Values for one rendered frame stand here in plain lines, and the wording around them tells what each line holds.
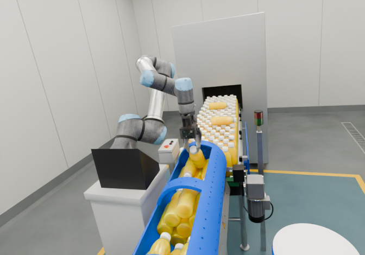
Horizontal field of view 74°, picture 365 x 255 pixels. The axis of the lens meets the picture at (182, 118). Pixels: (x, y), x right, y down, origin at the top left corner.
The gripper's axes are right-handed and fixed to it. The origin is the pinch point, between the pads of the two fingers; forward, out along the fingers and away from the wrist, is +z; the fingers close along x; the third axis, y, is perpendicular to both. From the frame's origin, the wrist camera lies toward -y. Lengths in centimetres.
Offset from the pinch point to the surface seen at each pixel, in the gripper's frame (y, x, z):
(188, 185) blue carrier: 22.8, 1.2, 5.6
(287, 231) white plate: 24, 39, 25
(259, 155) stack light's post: -65, 35, 37
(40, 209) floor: -105, -236, 127
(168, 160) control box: -39, -28, 26
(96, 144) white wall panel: -255, -239, 102
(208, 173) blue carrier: 9.6, 7.8, 8.2
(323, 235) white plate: 25, 52, 25
